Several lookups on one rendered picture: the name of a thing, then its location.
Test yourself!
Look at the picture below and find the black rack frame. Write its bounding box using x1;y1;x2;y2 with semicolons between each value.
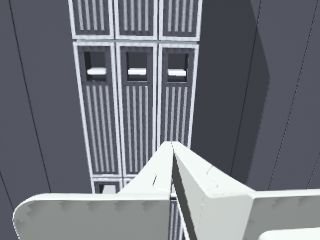
0;0;320;240

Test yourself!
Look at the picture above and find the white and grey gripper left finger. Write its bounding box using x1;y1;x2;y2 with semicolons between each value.
13;142;174;240

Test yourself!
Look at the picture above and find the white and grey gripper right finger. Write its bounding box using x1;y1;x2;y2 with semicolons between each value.
171;142;320;240

